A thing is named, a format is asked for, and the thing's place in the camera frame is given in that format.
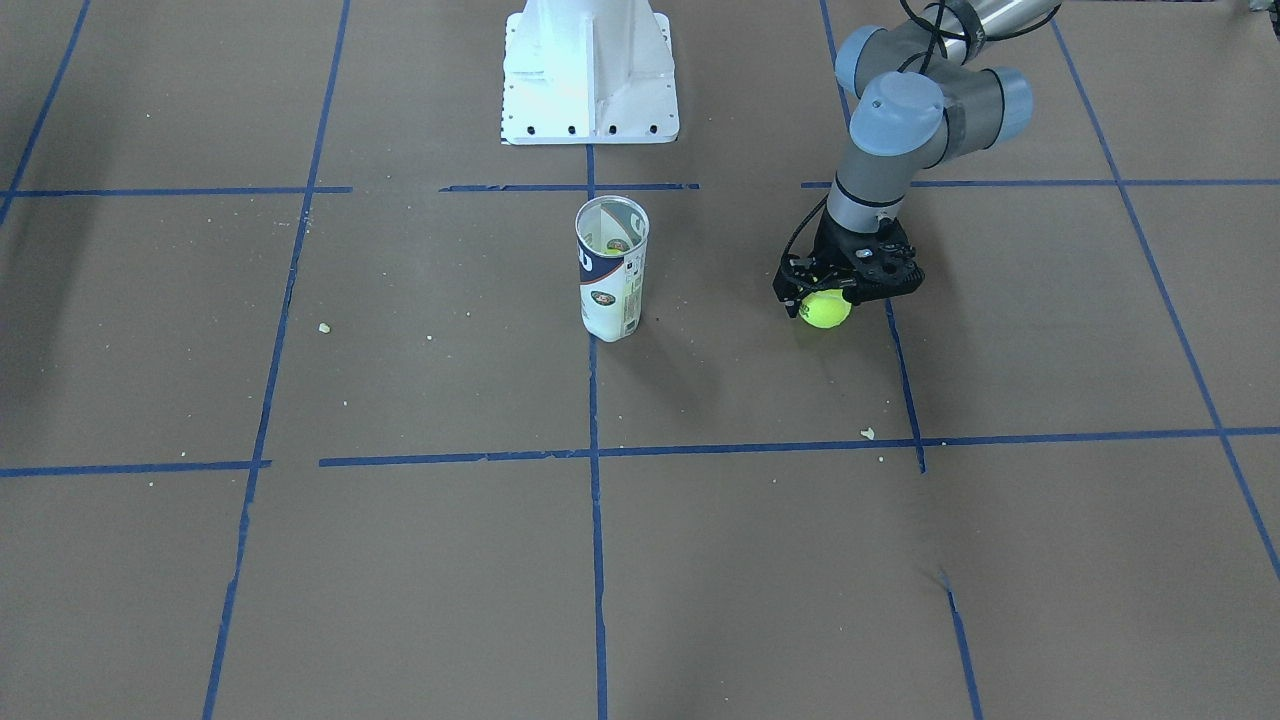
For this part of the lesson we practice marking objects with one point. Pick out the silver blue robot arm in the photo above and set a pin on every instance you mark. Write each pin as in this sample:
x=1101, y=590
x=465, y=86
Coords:
x=919, y=102

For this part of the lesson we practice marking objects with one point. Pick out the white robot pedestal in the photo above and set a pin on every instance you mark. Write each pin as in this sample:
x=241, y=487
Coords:
x=579, y=72

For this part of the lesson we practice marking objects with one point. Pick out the clear tennis ball can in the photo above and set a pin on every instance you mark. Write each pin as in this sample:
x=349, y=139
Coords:
x=612, y=238

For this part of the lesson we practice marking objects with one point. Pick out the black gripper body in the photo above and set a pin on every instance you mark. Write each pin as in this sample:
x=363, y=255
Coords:
x=832, y=247

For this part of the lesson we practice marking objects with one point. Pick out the yellow tennis ball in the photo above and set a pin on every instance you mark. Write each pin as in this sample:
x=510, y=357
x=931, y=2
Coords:
x=825, y=309

